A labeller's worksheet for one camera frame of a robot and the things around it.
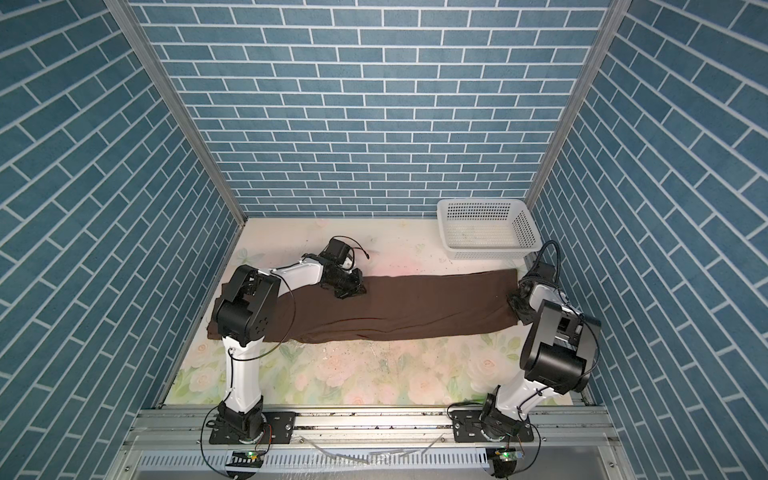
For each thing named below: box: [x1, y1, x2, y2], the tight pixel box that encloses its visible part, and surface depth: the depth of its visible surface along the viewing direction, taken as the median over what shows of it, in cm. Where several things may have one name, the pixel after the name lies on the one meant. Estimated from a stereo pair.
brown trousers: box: [206, 268, 520, 342], surface depth 98 cm
